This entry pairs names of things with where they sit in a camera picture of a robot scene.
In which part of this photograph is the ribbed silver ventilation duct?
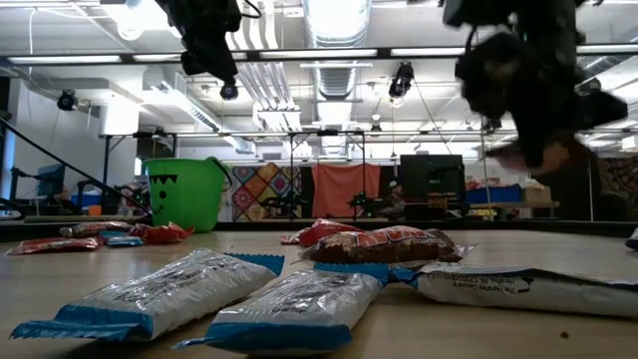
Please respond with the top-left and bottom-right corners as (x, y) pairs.
(302, 0), (374, 102)

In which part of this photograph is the colourful patchwork quilt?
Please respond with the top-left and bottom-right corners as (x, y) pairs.
(229, 162), (306, 223)

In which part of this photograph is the black partition panel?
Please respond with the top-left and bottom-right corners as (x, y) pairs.
(529, 158), (599, 221)

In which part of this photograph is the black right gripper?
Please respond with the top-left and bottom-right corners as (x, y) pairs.
(456, 32), (584, 169)

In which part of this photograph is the blue storage bin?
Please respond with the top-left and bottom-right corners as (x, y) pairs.
(466, 184), (523, 204)

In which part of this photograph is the black background rig frame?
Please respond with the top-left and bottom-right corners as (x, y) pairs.
(98, 128), (638, 223)

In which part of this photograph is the green plastic monster bucket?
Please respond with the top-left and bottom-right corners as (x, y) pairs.
(142, 156), (233, 234)

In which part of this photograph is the wood-pattern partition panel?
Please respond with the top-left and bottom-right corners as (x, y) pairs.
(597, 158), (638, 220)

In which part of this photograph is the brown cardboard box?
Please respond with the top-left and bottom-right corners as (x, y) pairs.
(521, 184), (553, 203)

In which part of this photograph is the thin black diagonal rod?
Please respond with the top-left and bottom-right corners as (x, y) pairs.
(0, 118), (152, 214)

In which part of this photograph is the black aluminium table frame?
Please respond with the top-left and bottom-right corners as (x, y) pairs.
(0, 216), (638, 244)

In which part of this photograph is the black overhead light beam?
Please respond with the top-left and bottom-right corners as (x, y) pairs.
(0, 44), (638, 65)

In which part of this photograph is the red candy packet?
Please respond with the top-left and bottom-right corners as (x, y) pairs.
(5, 236), (104, 257)
(130, 221), (195, 246)
(279, 217), (368, 248)

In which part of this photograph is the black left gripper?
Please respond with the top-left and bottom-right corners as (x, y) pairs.
(171, 0), (244, 41)

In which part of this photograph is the thin tan hanging cord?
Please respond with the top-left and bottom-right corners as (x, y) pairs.
(479, 117), (493, 220)

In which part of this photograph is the orange hanging cloth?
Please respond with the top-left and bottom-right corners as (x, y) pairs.
(311, 163), (383, 219)

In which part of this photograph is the person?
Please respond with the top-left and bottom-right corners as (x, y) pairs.
(381, 179), (406, 219)

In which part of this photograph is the black monitor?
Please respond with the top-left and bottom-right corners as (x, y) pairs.
(398, 154), (466, 220)

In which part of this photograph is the black ceiling-hung camera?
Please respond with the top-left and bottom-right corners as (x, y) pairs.
(219, 80), (240, 102)
(56, 89), (80, 112)
(388, 61), (416, 100)

